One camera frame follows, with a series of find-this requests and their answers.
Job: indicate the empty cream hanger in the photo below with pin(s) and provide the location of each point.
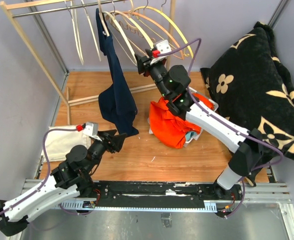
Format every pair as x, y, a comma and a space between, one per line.
75, 27

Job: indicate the teal t shirt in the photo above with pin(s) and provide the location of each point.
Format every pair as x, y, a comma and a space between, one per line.
190, 135

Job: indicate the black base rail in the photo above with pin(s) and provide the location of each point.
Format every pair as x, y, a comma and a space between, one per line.
158, 195

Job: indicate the navy blue t shirt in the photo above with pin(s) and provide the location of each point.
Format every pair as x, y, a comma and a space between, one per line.
116, 103

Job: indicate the white pink t shirt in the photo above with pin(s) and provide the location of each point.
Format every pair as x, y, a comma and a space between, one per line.
150, 130

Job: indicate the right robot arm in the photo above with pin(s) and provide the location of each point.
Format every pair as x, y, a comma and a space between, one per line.
245, 145

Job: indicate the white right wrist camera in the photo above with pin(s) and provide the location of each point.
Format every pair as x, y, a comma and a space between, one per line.
160, 51

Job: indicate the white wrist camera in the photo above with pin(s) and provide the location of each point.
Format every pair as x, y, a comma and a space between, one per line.
89, 129
160, 51

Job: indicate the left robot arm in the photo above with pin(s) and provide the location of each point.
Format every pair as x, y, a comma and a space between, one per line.
72, 178

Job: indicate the folded cream cloth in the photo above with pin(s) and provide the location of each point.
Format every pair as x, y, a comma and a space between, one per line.
59, 143

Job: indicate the wooden clothes rack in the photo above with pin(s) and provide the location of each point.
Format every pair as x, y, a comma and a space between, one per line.
33, 4

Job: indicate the black floral blanket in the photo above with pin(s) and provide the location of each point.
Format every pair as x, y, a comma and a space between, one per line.
254, 90

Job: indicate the yellow hanger with metal hook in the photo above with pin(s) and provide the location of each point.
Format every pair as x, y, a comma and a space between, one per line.
172, 26

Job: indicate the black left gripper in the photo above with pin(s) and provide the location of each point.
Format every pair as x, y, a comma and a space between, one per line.
116, 144

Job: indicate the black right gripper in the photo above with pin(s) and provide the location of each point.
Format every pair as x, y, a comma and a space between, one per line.
144, 65

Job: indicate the metal corner post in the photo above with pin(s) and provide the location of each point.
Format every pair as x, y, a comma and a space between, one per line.
53, 48

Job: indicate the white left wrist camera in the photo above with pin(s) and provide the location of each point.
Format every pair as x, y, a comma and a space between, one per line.
89, 129

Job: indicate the orange t shirt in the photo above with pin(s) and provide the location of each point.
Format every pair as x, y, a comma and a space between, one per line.
168, 128

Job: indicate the white plastic basket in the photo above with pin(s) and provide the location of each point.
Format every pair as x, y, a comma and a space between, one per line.
209, 103

